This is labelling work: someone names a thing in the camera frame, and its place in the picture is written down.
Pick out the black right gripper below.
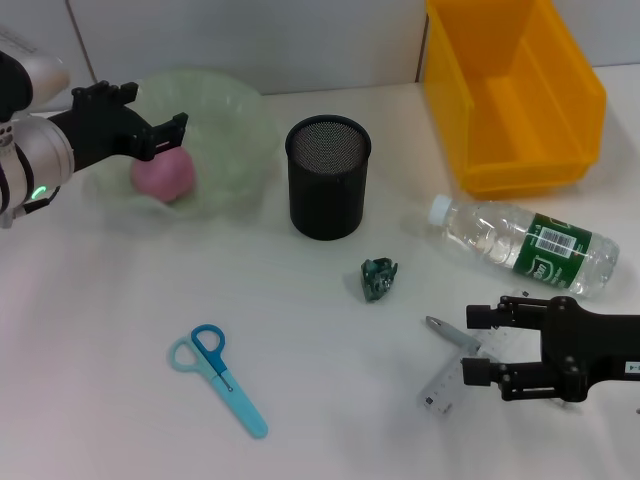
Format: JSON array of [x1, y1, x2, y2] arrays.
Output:
[[460, 295, 640, 404]]

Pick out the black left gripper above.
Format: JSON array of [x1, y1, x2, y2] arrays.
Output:
[[47, 81, 189, 174]]

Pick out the pink peach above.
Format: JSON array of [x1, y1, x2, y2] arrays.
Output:
[[130, 147, 196, 204]]

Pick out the clear green-label water bottle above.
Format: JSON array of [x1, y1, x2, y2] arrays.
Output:
[[427, 193, 620, 300]]

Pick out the grey and clear pen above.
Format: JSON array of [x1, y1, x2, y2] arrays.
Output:
[[424, 314, 496, 359]]

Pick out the transparent plastic ruler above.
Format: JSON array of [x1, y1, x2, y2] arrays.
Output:
[[417, 285, 539, 416]]

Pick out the pale green glass fruit plate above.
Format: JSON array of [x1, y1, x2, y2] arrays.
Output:
[[82, 67, 281, 221]]

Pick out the black mesh pen holder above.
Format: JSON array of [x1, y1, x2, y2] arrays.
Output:
[[284, 114, 374, 242]]

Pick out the blue and teal scissors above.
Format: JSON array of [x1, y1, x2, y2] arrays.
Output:
[[167, 323, 270, 440]]

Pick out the yellow plastic bin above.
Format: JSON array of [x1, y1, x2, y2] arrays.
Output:
[[423, 0, 608, 200]]

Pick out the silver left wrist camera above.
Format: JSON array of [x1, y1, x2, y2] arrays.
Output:
[[0, 29, 71, 121]]

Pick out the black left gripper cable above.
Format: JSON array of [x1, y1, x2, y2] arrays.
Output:
[[0, 185, 62, 230]]

